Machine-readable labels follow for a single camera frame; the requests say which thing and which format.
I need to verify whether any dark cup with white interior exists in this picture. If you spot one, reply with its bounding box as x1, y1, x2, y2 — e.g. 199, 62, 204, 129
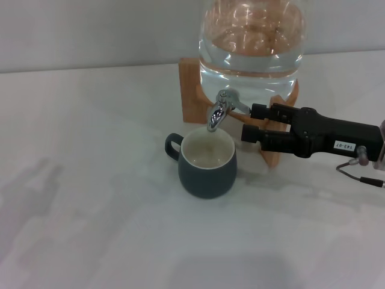
164, 126, 238, 199

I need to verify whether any wooden jar stand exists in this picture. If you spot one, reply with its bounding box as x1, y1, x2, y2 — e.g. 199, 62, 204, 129
178, 57, 301, 167

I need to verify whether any clear glass water jar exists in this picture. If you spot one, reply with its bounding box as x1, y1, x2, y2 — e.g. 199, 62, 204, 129
197, 0, 308, 115

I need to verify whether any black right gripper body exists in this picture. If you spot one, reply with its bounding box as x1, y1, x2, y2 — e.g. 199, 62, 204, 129
290, 107, 383, 160

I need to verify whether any thin right wrist cable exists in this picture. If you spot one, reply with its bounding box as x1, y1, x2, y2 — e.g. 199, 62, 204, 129
336, 145, 385, 189

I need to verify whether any chrome faucet with lever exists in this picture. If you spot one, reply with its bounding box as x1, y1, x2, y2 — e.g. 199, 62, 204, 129
207, 89, 252, 133

